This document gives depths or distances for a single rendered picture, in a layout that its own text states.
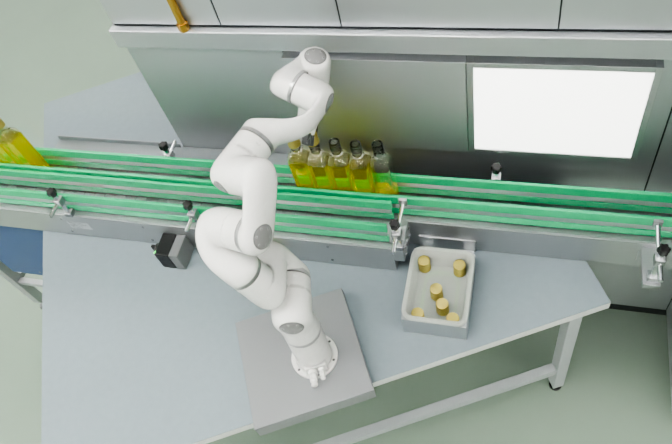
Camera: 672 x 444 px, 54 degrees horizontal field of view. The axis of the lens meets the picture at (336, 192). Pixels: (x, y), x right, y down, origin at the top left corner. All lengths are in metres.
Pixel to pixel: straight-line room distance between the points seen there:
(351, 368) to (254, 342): 0.29
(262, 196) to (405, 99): 0.59
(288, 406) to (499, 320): 0.60
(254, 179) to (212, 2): 0.59
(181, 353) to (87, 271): 0.47
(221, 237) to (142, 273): 0.86
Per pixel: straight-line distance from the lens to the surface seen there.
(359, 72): 1.70
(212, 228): 1.37
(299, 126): 1.41
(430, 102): 1.74
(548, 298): 1.91
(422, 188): 1.90
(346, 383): 1.78
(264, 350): 1.87
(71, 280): 2.30
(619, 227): 1.85
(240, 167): 1.31
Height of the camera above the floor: 2.45
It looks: 53 degrees down
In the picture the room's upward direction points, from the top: 17 degrees counter-clockwise
